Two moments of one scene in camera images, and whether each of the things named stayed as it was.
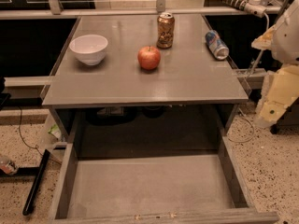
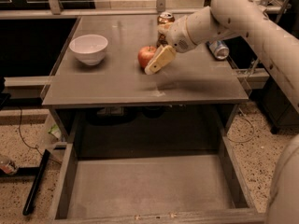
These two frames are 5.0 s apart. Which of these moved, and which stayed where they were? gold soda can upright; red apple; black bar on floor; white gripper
Moved: white gripper
Stayed: red apple; gold soda can upright; black bar on floor
